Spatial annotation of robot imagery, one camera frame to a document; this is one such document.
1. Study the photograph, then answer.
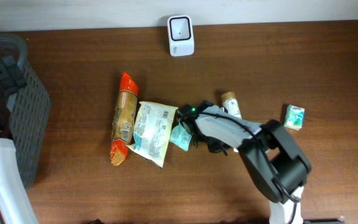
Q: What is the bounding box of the small teal tissue pack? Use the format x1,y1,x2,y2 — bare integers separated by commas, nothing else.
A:
284,105,305,131

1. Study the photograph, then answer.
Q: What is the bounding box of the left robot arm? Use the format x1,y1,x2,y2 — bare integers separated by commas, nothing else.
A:
0,57,38,223

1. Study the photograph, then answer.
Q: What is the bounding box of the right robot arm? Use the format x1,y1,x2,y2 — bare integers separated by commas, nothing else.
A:
177,101,312,223

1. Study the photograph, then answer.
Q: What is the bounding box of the grey plastic basket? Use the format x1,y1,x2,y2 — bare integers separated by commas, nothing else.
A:
0,34,51,190

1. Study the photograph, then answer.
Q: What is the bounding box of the teal sachet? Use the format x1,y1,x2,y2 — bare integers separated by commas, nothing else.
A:
169,124,192,151

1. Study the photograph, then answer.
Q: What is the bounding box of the white wet wipes pack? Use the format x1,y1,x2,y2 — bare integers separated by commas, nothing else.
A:
126,101,178,168

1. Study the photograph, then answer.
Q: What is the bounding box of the white bamboo print tube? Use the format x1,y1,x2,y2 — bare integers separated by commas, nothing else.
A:
221,91,242,153

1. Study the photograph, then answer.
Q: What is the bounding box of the orange cracker snack pack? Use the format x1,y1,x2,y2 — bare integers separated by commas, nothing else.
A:
110,72,139,166

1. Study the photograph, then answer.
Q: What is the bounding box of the white barcode scanner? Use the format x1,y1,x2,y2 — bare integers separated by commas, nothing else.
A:
167,15,195,57

